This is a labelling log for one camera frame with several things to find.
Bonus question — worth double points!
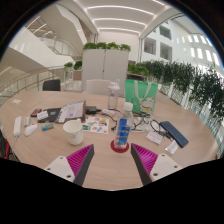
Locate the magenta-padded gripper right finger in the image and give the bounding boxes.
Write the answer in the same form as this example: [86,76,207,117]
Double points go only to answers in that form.
[130,143,184,186]

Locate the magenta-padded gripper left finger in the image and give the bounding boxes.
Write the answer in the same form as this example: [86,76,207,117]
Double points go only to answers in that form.
[44,143,96,187]

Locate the clear bottle with blue label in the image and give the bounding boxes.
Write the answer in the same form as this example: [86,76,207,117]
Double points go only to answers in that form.
[113,101,135,150]

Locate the small white card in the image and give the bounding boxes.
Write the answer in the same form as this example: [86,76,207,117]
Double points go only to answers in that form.
[165,139,180,155]

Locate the white flat packet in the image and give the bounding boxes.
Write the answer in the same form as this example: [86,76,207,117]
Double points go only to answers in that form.
[145,130,164,145]

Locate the dark blue flat case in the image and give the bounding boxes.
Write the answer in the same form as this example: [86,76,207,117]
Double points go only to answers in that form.
[159,120,190,149]

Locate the white paper cup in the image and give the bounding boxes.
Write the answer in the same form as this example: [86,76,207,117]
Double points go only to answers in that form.
[62,119,85,146]

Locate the small teal block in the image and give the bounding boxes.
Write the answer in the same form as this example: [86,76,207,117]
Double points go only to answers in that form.
[41,123,55,132]

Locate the white computer mouse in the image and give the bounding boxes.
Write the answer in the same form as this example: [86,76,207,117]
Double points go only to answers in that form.
[23,123,39,137]

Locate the flat round red coaster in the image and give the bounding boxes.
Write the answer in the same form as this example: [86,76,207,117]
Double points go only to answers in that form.
[110,139,130,154]

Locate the white sticker sheet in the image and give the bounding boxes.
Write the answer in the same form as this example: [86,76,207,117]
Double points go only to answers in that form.
[82,116,110,135]

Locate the black tablet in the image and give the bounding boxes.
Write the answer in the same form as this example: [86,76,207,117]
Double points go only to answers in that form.
[37,107,63,124]

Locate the small white box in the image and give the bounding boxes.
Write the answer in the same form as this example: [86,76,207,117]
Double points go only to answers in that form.
[36,110,50,122]

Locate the open notebook with papers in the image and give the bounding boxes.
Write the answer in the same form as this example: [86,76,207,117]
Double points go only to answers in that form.
[54,100,87,125]

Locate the small red and black item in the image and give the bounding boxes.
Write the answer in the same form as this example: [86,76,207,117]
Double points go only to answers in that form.
[30,108,43,118]

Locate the red chair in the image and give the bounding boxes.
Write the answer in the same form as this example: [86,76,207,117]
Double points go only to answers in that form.
[0,129,14,160]

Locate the black pouch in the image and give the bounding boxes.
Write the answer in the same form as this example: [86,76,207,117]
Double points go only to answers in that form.
[85,105,101,115]

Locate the green tote bag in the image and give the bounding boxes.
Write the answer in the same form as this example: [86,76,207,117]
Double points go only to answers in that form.
[124,78,159,115]

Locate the black chair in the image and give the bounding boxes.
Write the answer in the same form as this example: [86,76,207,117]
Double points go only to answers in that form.
[42,79,62,92]

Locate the clear bottle with white lid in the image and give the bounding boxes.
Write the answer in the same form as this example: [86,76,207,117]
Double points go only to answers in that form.
[107,79,121,111]

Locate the green hedge row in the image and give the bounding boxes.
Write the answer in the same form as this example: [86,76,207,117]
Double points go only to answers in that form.
[127,59,224,123]

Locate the white chair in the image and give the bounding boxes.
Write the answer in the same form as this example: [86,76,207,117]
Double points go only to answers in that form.
[85,78,113,96]

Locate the glass railing with wooden handrail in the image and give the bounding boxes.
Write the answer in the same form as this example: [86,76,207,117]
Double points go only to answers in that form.
[0,66,66,101]

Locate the brown planter with plants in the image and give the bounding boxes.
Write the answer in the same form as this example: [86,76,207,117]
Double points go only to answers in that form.
[63,60,83,82]

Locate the white cabinet topped with plants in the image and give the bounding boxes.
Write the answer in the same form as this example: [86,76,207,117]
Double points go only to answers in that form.
[81,41,132,96]

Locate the ceiling light strips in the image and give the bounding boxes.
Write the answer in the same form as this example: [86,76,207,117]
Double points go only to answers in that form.
[86,0,168,34]

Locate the black eyeglasses with cord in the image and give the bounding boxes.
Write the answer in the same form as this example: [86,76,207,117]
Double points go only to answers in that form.
[131,113,163,134]

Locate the white power strip cable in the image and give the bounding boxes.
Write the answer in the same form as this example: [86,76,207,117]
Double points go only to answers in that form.
[9,134,19,152]

